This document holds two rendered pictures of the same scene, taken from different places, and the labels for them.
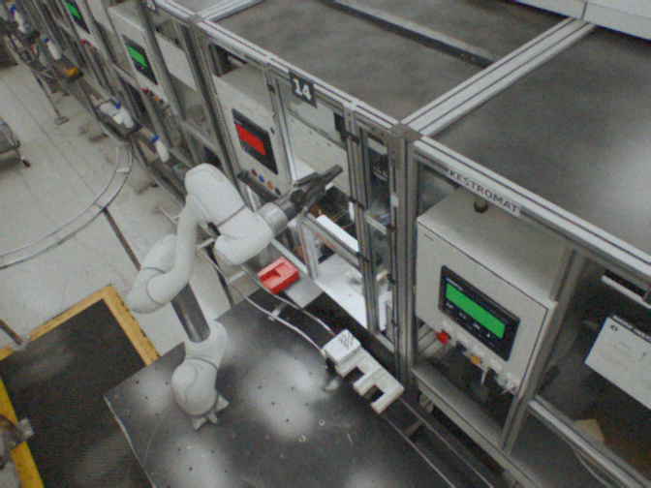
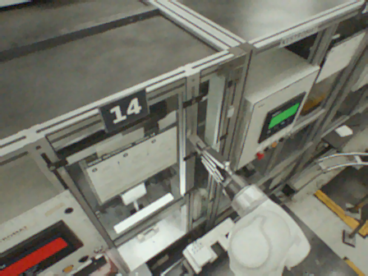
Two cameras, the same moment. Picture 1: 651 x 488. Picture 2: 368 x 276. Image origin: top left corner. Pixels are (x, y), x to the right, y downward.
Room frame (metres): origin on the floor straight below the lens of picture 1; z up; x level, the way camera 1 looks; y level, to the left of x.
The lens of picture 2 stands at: (1.27, 0.45, 2.42)
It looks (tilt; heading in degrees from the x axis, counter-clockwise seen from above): 50 degrees down; 267
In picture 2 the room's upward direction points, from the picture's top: straight up
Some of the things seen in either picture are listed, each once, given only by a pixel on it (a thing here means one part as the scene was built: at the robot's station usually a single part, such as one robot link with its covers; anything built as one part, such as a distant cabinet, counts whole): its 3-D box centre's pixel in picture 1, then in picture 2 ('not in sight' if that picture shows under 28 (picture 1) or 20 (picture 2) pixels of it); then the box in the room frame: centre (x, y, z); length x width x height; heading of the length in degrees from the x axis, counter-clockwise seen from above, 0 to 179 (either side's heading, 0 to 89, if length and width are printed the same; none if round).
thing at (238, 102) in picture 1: (277, 132); (20, 232); (1.80, 0.12, 1.60); 0.42 x 0.29 x 0.46; 32
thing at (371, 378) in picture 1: (360, 373); (213, 245); (1.06, -0.05, 0.84); 0.36 x 0.14 x 0.10; 32
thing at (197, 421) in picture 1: (202, 404); not in sight; (1.12, 0.66, 0.71); 0.22 x 0.18 x 0.06; 32
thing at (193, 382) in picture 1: (192, 384); not in sight; (1.14, 0.67, 0.85); 0.18 x 0.16 x 0.22; 163
